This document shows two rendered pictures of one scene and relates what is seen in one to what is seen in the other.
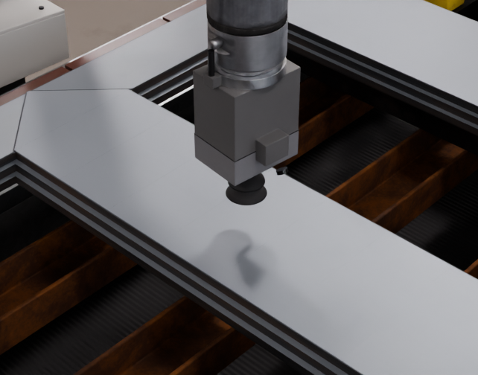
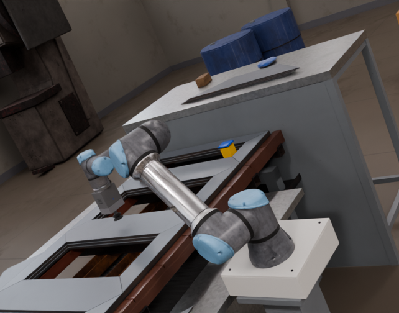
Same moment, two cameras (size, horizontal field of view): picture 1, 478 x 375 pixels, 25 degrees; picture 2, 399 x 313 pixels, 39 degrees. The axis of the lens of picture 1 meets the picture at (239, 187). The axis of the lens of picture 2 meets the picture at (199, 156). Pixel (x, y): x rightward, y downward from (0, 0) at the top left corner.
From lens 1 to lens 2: 3.17 m
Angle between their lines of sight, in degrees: 125
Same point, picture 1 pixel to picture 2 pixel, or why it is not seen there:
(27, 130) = not seen: hidden behind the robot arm
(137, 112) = (155, 229)
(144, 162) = (149, 222)
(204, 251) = (130, 217)
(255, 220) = (120, 226)
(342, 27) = (93, 284)
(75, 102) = (174, 223)
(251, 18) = not seen: hidden behind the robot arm
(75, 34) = not seen: outside the picture
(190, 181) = (137, 225)
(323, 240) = (104, 231)
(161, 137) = (146, 228)
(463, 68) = (56, 289)
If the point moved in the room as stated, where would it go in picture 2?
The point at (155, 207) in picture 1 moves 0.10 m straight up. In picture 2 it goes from (143, 217) to (133, 197)
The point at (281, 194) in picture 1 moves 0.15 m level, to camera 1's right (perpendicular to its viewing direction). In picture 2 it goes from (114, 233) to (81, 249)
